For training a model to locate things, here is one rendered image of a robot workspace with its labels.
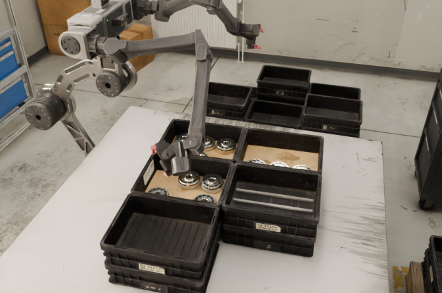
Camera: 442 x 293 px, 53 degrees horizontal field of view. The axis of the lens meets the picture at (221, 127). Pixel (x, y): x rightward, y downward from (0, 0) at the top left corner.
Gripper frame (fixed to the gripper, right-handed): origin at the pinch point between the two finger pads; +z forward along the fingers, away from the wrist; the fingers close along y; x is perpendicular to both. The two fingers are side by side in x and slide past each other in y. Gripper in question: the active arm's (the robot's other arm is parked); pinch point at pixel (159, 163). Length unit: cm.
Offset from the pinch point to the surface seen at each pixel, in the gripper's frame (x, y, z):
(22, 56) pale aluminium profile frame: -36, 149, 182
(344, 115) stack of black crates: -174, -24, 45
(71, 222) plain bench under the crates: 27, -1, 52
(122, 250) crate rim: 30.2, -22.6, 1.8
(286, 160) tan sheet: -66, -27, 4
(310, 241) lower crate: -33, -59, -19
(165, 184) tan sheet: -10.9, -7.5, 25.3
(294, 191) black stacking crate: -50, -40, -6
